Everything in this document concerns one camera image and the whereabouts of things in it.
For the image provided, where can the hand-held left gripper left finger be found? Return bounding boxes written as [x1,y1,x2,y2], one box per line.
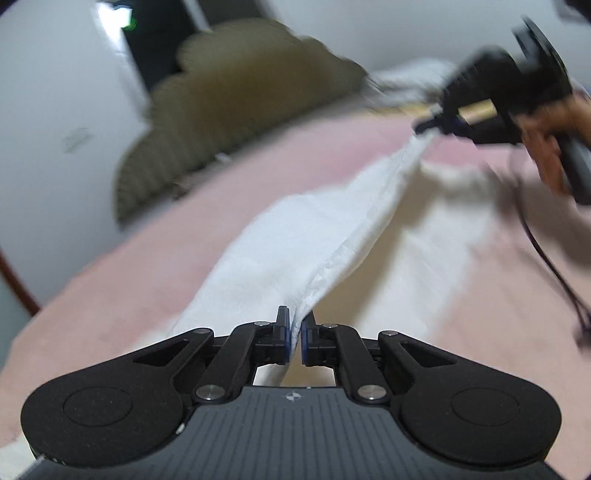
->
[130,305,291,407]

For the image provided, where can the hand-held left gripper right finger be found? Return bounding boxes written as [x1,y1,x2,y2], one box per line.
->
[300,310,458,407]

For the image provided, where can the white pants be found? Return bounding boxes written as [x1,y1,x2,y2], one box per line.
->
[134,131,504,388]

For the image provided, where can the person's right hand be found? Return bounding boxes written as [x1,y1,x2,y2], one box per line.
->
[521,90,591,197]

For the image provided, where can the white bedding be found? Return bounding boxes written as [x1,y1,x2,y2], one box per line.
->
[367,59,458,112]

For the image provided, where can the pink floral bed sheet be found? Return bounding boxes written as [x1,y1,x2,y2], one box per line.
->
[0,108,591,467]

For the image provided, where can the olive padded headboard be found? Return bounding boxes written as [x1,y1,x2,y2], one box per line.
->
[113,18,370,227]

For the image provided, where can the dark window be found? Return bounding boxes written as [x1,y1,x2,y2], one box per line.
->
[121,0,211,92]

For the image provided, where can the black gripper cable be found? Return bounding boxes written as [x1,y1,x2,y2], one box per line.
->
[508,150,591,344]

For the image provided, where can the brown wooden door frame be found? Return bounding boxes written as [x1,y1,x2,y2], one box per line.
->
[0,247,42,318]

